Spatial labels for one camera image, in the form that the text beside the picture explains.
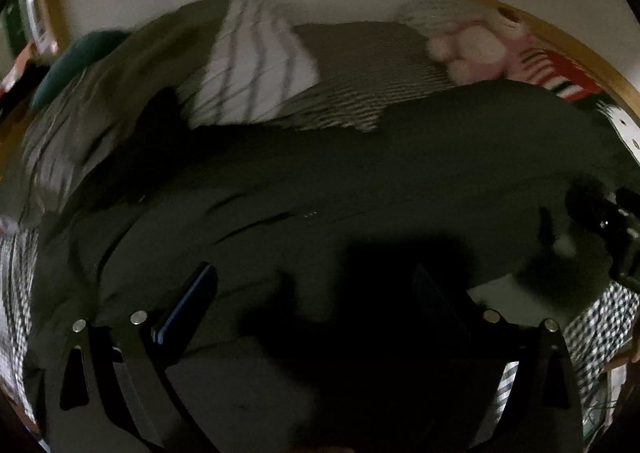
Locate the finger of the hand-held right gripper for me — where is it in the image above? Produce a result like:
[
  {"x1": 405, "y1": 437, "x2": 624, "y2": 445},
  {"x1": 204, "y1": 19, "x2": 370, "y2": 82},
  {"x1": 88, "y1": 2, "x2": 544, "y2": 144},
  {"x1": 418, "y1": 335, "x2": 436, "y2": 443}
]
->
[{"x1": 565, "y1": 183, "x2": 617, "y2": 237}]

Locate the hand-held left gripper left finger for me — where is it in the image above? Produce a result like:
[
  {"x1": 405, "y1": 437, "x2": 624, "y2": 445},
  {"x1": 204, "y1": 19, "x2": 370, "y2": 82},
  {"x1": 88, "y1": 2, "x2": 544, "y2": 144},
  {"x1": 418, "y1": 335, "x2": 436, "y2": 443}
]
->
[{"x1": 46, "y1": 261, "x2": 220, "y2": 453}]

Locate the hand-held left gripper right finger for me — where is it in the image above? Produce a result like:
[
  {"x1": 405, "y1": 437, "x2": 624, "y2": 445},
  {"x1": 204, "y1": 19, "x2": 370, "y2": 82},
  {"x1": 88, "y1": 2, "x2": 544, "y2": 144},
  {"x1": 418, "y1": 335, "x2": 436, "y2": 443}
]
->
[{"x1": 412, "y1": 263, "x2": 587, "y2": 453}]

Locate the dark green garment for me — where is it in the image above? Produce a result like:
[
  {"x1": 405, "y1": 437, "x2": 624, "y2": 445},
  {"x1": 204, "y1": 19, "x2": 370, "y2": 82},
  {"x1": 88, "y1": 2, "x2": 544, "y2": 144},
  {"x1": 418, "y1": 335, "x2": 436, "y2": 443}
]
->
[{"x1": 30, "y1": 80, "x2": 636, "y2": 453}]

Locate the black white checkered bed sheet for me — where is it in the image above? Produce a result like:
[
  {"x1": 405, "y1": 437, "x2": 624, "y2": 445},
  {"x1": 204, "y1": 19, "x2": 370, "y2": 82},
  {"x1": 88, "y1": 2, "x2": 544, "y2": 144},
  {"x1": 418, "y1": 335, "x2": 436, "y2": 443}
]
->
[{"x1": 0, "y1": 228, "x2": 640, "y2": 439}]

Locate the white black dotted cloth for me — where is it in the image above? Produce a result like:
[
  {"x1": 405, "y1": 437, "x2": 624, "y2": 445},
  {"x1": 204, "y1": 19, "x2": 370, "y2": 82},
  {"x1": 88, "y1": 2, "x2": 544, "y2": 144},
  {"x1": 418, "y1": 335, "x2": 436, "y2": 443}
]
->
[{"x1": 595, "y1": 100, "x2": 640, "y2": 161}]

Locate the red white striped cloth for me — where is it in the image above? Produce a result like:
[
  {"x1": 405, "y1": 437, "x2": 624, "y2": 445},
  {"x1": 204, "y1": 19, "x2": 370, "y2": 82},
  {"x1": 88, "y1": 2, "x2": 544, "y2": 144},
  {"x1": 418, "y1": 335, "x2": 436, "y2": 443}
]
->
[{"x1": 505, "y1": 47, "x2": 606, "y2": 105}]

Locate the pink plush toy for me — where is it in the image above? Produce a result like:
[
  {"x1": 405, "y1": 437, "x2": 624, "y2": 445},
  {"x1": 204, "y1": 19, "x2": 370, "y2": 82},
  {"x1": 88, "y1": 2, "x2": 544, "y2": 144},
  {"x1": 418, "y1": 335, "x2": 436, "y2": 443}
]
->
[{"x1": 426, "y1": 8, "x2": 526, "y2": 85}]

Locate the olive striped blanket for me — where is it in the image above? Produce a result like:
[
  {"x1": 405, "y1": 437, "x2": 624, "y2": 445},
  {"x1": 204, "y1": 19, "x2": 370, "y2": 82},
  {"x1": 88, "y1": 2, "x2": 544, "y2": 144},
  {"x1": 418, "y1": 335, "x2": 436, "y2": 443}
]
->
[{"x1": 0, "y1": 0, "x2": 453, "y2": 234}]

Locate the grey knitted pillow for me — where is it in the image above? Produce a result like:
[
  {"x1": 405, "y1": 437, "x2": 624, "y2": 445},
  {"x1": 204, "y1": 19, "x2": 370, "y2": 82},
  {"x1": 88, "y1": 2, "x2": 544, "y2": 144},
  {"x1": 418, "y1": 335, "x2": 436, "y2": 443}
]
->
[{"x1": 395, "y1": 0, "x2": 501, "y2": 36}]

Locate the white grey striped pillow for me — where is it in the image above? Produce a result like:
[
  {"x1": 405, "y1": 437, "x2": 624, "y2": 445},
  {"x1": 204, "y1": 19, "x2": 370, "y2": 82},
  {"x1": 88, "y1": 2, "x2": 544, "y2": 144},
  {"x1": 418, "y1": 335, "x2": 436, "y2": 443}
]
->
[{"x1": 177, "y1": 0, "x2": 321, "y2": 128}]

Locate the teal pillow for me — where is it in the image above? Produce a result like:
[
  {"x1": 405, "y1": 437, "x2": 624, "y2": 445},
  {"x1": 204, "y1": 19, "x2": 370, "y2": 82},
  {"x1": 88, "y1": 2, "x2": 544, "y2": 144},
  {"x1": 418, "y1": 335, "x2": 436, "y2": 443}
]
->
[{"x1": 31, "y1": 29, "x2": 132, "y2": 108}]

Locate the white framed wall fixture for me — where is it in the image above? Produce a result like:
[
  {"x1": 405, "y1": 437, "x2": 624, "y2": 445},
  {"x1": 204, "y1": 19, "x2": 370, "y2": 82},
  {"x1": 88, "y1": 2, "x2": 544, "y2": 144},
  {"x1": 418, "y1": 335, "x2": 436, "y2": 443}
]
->
[{"x1": 22, "y1": 0, "x2": 57, "y2": 51}]

